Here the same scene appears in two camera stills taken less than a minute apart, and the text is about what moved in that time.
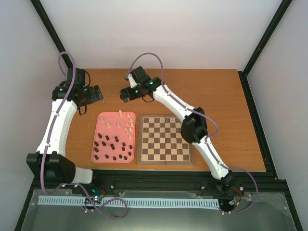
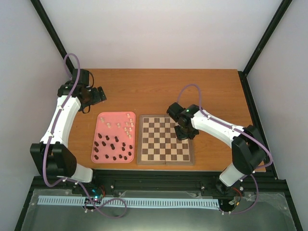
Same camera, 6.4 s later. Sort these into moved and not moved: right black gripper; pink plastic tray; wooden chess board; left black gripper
Moved: right black gripper
Not moved: wooden chess board; left black gripper; pink plastic tray
